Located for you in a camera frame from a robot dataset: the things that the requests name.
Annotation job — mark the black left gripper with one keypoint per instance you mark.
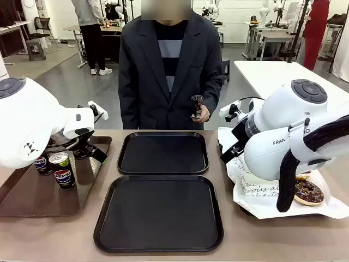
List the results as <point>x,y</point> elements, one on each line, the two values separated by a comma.
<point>83,149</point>

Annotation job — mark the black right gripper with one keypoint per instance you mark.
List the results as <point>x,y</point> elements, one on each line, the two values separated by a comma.
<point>239,135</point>

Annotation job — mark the small black handheld device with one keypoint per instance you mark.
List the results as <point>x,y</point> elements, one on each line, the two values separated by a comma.
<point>197,102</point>

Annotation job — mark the person's left forearm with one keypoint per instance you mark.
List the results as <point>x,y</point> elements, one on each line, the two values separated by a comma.
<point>214,92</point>

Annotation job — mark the person's right forearm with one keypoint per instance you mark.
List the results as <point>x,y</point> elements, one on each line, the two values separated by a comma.
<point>126,109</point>

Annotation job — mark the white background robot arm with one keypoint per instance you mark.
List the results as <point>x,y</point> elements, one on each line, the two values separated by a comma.
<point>211,8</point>
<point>264,12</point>

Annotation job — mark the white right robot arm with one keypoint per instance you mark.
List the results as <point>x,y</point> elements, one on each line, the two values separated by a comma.
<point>275,152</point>

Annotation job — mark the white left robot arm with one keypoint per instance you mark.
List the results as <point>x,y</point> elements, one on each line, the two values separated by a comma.
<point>30,117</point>

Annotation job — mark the person's left hand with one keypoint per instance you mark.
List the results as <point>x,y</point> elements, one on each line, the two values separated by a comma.
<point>204,114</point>

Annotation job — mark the small printed paper sheet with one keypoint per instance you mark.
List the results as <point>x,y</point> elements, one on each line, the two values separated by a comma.
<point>259,185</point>

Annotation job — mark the dark tray under paper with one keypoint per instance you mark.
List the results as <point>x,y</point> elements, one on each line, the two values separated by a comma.
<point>246,211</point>

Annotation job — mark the black square tray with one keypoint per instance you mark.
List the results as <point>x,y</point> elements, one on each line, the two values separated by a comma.
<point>163,152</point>
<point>159,215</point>

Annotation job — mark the large white paper sheet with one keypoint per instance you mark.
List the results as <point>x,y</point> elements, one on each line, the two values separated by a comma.
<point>272,207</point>

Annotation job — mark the brown plastic tray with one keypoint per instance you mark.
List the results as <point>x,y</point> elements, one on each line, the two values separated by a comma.
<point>43,199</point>

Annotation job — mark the small black stool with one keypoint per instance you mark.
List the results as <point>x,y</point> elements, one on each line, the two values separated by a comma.
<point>226,69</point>

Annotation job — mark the person in dark blazer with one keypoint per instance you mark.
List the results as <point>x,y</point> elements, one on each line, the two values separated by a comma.
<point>141,82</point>

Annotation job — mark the white side table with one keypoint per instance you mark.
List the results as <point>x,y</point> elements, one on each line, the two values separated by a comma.
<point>261,73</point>

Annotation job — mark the chocolate sprinkled donut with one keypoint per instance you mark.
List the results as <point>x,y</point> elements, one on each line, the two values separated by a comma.
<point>313,195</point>

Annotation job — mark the grey step stool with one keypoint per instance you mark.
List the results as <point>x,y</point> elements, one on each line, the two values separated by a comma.
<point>35,50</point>

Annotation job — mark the person in grey hoodie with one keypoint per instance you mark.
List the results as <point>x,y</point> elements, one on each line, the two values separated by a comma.
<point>91,32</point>

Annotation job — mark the grey lab table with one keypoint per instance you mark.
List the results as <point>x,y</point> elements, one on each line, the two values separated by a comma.
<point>272,36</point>

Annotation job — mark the wooden top desk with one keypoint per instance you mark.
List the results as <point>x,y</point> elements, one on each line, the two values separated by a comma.
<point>73,28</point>

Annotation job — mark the black tripod pole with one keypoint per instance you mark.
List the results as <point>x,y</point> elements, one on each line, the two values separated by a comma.
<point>297,30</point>

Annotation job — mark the black office chair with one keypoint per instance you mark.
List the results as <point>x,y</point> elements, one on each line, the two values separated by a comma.
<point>42,26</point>

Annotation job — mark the person in red clothes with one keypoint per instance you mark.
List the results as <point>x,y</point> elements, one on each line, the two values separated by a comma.
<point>315,32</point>

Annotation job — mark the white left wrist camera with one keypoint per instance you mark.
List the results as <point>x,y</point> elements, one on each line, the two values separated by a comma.
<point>101,112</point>

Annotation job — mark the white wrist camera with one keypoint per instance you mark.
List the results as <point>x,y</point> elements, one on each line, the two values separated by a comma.
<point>101,112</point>
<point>230,109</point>

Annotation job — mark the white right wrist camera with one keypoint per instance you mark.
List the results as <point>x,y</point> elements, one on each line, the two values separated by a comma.
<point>230,109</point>

